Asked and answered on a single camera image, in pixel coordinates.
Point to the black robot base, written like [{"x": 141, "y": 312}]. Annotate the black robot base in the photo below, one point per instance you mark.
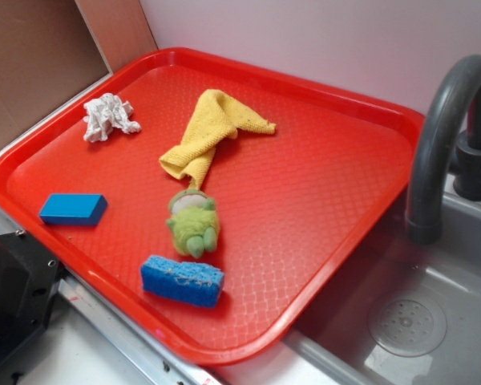
[{"x": 29, "y": 280}]

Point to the crumpled white paper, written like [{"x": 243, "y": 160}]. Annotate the crumpled white paper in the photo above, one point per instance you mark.
[{"x": 105, "y": 114}]

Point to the red plastic tray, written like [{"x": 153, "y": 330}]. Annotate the red plastic tray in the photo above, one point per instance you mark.
[{"x": 292, "y": 205}]

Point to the green plush frog toy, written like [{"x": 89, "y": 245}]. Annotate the green plush frog toy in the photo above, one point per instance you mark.
[{"x": 194, "y": 223}]

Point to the yellow cloth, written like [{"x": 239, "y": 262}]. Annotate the yellow cloth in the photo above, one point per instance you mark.
[{"x": 216, "y": 117}]

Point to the blue sponge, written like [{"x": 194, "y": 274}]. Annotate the blue sponge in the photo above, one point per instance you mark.
[{"x": 197, "y": 284}]

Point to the blue rectangular block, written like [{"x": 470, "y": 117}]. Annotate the blue rectangular block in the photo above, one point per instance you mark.
[{"x": 79, "y": 209}]

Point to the grey sink basin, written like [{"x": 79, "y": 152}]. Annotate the grey sink basin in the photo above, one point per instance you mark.
[{"x": 333, "y": 335}]

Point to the sink drain strainer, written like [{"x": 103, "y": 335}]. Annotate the sink drain strainer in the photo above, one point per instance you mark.
[{"x": 407, "y": 324}]

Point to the grey curved faucet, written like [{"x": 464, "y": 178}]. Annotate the grey curved faucet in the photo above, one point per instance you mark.
[{"x": 450, "y": 142}]

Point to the brown cardboard panel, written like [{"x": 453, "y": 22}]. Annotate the brown cardboard panel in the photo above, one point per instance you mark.
[{"x": 51, "y": 51}]

